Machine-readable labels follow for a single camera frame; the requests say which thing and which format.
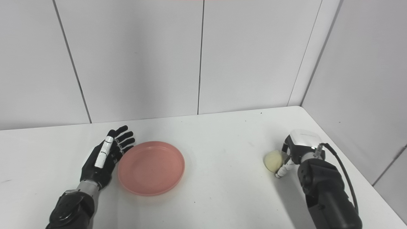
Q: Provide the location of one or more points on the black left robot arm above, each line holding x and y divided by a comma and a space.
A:
70, 211

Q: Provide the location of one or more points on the white steamed bun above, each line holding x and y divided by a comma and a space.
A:
272, 160

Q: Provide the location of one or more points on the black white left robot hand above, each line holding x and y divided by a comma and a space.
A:
95, 173

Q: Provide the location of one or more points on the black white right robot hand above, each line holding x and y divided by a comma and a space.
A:
303, 140

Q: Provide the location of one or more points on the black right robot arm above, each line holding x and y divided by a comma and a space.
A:
327, 197

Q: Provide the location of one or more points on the pink round plate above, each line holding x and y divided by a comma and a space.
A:
151, 168

